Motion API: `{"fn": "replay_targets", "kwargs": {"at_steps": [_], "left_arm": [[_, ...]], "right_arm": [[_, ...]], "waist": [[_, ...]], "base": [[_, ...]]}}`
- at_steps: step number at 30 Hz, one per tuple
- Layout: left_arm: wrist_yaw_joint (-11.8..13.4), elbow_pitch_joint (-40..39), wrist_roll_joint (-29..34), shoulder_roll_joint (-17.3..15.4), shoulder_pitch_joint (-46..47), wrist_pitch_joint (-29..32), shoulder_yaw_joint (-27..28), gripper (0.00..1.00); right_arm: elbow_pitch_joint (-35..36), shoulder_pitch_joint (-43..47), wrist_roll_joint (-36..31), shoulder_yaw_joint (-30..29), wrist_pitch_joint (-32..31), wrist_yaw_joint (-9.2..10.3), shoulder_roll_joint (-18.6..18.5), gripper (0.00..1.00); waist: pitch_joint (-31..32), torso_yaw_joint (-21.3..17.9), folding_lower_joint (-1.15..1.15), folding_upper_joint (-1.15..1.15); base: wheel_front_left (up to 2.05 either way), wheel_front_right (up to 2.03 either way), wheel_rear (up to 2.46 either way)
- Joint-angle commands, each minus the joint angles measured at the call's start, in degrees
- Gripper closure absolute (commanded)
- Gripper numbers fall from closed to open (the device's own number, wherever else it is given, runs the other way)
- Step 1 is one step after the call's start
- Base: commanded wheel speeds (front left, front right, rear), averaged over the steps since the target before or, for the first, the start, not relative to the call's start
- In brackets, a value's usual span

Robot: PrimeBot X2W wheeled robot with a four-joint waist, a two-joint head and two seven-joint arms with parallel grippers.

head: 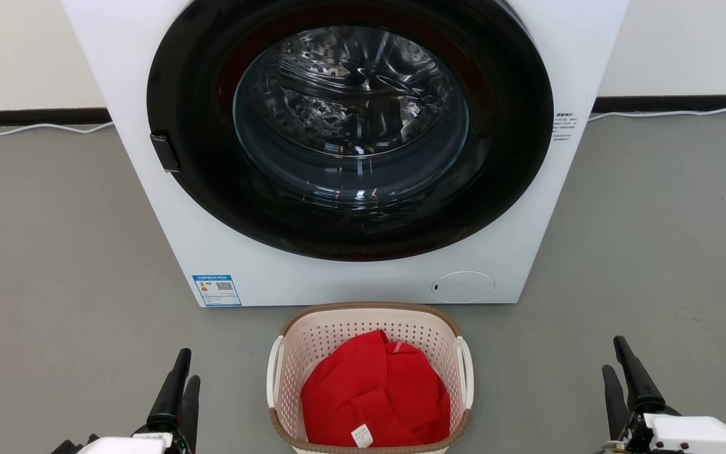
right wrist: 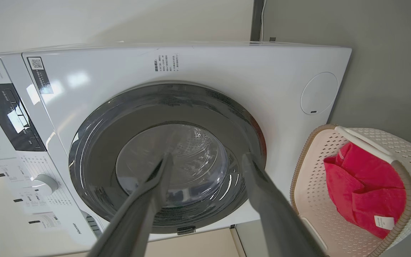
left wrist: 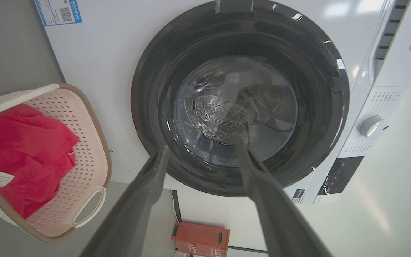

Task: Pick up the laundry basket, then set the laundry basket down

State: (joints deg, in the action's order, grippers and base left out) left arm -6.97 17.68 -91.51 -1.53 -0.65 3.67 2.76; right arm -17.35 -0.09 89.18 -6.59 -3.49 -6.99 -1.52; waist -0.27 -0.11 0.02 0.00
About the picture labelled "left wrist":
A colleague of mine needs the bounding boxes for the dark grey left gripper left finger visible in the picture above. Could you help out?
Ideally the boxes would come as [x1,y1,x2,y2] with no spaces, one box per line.
[81,145,170,257]

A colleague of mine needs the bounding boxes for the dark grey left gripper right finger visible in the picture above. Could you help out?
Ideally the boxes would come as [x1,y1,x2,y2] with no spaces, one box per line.
[236,144,333,257]

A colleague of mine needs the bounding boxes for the cream perforated laundry basket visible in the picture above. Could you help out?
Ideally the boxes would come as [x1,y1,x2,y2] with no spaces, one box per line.
[0,83,113,243]

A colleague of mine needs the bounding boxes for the round washer filter cover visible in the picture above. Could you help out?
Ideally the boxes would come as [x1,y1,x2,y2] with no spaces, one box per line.
[108,149,130,174]

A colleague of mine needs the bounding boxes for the red cardboard box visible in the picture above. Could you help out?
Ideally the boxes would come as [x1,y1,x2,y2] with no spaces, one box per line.
[171,221,230,257]

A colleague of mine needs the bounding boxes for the black washer display panel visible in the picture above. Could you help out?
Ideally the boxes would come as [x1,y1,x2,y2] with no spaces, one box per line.
[317,156,365,195]

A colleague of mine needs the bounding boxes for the dark round washer door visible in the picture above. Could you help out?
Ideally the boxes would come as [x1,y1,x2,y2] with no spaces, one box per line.
[131,0,350,197]

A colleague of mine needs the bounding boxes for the white washer control knob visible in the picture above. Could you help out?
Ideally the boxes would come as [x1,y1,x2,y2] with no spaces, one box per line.
[360,115,390,139]

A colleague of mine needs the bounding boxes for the red garment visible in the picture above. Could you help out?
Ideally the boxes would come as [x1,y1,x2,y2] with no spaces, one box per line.
[0,103,80,220]

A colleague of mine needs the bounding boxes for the white front-load washing machine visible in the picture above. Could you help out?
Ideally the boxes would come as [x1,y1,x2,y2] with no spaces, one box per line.
[34,0,411,206]

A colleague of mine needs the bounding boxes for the white Hisense detergent drawer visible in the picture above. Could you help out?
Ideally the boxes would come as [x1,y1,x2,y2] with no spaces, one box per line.
[368,0,411,88]

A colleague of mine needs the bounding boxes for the blue energy label sticker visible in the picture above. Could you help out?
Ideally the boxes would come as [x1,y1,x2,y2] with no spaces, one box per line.
[34,0,83,26]

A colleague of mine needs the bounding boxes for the thin white cable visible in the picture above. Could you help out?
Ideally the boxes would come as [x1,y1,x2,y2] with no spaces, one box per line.
[170,189,179,222]

